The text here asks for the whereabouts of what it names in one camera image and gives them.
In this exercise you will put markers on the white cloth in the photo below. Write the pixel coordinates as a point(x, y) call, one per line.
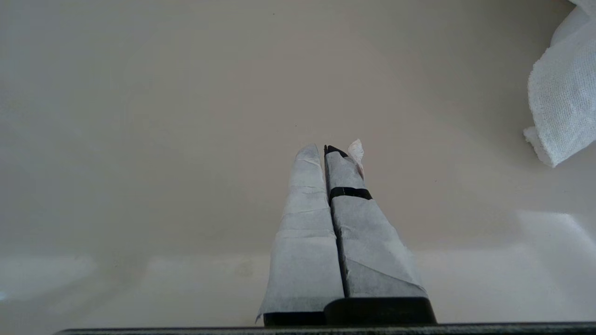
point(568, 93)

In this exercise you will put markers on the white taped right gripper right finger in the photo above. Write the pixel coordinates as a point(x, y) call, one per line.
point(372, 260)

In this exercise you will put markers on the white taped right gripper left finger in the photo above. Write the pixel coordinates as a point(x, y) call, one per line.
point(302, 260)

